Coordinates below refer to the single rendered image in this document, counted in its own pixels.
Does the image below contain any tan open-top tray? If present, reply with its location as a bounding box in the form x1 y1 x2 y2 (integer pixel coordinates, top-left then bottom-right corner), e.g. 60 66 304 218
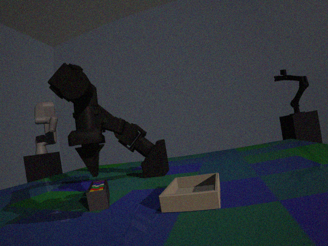
158 173 221 213

